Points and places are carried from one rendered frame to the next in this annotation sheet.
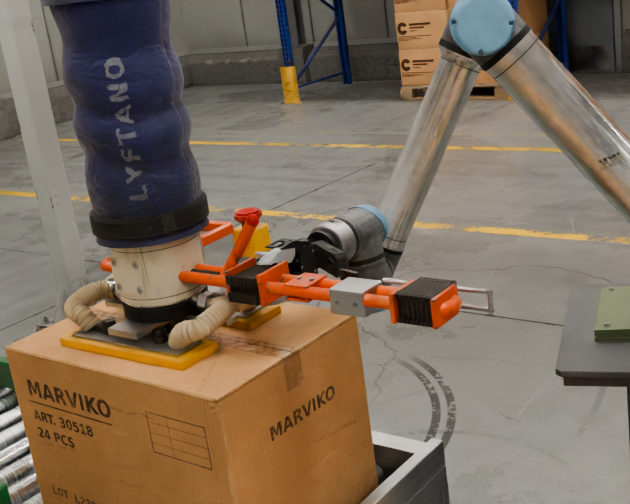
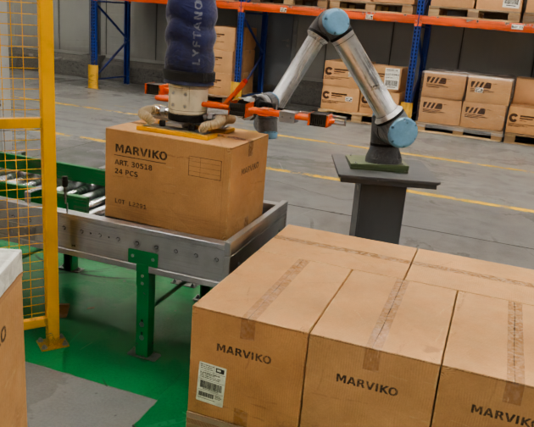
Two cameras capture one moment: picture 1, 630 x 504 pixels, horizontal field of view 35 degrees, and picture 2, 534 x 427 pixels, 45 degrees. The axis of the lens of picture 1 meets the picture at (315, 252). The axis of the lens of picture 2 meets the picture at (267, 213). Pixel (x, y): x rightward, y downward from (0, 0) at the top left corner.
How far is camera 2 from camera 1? 1.33 m
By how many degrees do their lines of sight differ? 19
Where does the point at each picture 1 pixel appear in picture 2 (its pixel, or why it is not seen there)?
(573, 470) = not seen: hidden behind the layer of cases
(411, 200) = (286, 95)
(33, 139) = not seen: outside the picture
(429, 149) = (298, 74)
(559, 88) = (361, 54)
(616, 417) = not seen: hidden behind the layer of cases
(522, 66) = (348, 42)
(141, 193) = (197, 62)
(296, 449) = (246, 183)
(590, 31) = (275, 77)
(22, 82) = not seen: outside the picture
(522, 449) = not seen: hidden behind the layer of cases
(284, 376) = (248, 149)
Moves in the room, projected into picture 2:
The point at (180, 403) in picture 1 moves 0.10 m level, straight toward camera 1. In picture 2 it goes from (211, 150) to (221, 156)
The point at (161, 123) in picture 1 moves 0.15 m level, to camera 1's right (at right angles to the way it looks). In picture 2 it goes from (210, 33) to (245, 36)
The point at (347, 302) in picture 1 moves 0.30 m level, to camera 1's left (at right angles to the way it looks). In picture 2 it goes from (286, 116) to (216, 114)
